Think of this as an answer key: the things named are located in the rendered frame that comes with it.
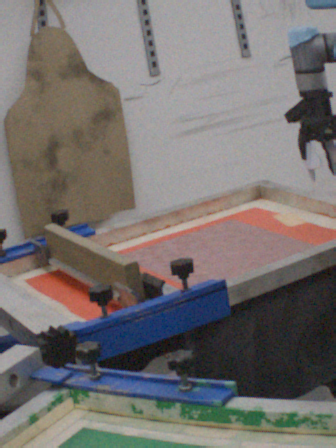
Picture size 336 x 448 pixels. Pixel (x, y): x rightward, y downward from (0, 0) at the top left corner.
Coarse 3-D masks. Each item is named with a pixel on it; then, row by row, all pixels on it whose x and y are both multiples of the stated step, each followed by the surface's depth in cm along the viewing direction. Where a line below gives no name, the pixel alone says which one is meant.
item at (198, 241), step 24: (240, 216) 236; (264, 216) 232; (168, 240) 227; (192, 240) 224; (216, 240) 221; (240, 240) 218; (144, 264) 213; (168, 264) 210; (48, 288) 207; (72, 288) 205
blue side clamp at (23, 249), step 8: (80, 232) 228; (88, 232) 227; (40, 240) 225; (8, 248) 222; (16, 248) 223; (24, 248) 223; (32, 248) 221; (8, 256) 218; (16, 256) 219; (24, 256) 220
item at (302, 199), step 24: (240, 192) 244; (264, 192) 246; (288, 192) 236; (312, 192) 232; (144, 216) 236; (168, 216) 236; (192, 216) 239; (96, 240) 228; (120, 240) 231; (0, 264) 217; (24, 264) 220; (288, 264) 187; (312, 264) 190; (240, 288) 182; (264, 288) 185; (48, 312) 183
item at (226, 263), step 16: (304, 224) 221; (256, 240) 216; (272, 240) 214; (288, 240) 212; (304, 240) 210; (320, 240) 208; (208, 256) 211; (224, 256) 209; (240, 256) 207; (256, 256) 206; (272, 256) 204; (288, 256) 202; (160, 272) 206; (208, 272) 201; (224, 272) 200; (240, 272) 198; (64, 304) 196; (80, 304) 195; (96, 304) 194; (112, 304) 192
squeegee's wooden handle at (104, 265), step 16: (48, 240) 214; (64, 240) 205; (80, 240) 200; (64, 256) 207; (80, 256) 199; (96, 256) 191; (112, 256) 186; (96, 272) 193; (112, 272) 186; (128, 272) 181; (112, 288) 188
